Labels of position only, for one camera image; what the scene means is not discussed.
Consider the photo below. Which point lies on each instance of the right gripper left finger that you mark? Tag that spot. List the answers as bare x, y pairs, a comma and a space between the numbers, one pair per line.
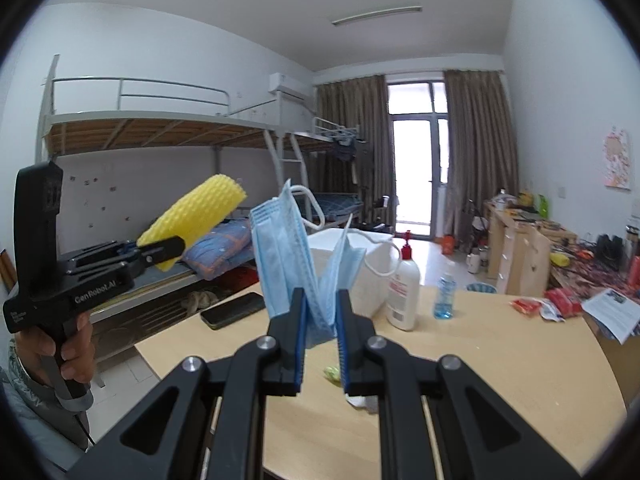
206, 419

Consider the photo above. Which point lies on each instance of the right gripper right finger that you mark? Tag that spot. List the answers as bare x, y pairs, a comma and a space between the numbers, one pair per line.
438, 418

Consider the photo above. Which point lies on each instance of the white tissue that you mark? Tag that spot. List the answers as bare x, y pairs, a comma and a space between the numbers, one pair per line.
363, 403

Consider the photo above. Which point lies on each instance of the green tissue packet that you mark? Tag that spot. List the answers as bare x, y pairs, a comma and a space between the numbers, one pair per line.
333, 374

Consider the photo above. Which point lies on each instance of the yellow foam net sleeve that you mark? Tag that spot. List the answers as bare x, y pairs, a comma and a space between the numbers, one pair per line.
188, 219

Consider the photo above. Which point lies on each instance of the blue surgical masks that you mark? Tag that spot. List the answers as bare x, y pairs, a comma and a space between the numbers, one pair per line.
284, 262

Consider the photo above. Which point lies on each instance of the grey jacket left forearm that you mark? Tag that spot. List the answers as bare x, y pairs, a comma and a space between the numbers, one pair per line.
60, 437

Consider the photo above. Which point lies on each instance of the person's left hand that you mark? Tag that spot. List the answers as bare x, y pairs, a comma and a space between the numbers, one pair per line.
32, 345

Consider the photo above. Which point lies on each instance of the black smartphone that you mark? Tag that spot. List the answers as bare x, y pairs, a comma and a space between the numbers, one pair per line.
233, 310

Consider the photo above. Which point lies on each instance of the white lotion pump bottle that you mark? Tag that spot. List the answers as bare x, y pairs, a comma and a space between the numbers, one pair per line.
404, 291

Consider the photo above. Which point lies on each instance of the blue spray bottle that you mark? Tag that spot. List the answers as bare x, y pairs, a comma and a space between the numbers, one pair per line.
444, 302

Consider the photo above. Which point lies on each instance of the blue lined trash bin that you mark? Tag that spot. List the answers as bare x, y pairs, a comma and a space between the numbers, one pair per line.
481, 287

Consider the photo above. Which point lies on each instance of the red snack packet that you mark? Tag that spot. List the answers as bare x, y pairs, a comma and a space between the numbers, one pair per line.
526, 306

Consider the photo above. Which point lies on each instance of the white styrofoam box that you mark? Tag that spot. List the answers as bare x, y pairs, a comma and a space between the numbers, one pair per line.
366, 267

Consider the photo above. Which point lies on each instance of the metal bunk bed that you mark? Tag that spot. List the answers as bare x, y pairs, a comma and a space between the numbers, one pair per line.
131, 146

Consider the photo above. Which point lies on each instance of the white thermos jug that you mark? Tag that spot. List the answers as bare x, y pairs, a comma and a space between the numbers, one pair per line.
473, 262

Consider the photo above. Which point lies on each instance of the red wrapped snack pack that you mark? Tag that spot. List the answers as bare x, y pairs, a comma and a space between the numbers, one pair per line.
565, 301

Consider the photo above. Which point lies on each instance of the wooden desk with drawers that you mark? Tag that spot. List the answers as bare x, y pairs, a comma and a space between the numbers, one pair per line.
507, 230

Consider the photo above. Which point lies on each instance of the wooden smiley chair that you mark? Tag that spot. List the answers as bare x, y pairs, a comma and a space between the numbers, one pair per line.
536, 264

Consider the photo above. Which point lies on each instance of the printed paper sheet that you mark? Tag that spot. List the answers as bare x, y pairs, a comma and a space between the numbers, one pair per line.
615, 312

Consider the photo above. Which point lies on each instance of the black headphones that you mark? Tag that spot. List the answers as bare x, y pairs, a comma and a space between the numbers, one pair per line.
609, 251

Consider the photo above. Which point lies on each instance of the right brown curtain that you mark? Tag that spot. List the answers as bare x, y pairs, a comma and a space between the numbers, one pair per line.
483, 153

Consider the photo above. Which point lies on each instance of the brown curtain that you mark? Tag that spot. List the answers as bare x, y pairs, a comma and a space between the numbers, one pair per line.
483, 153
361, 160

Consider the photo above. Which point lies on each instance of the glass balcony door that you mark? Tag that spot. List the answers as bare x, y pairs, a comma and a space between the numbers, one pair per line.
419, 120

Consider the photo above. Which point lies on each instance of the white air conditioner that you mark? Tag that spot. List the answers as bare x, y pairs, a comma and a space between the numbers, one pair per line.
279, 82

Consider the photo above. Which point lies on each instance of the left brown curtain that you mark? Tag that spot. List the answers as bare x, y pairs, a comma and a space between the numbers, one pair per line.
361, 160

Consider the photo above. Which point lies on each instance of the ceiling tube light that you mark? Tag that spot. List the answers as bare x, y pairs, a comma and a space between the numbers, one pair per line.
378, 13

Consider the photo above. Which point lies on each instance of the anime wall poster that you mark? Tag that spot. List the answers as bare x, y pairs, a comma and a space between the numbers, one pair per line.
617, 160

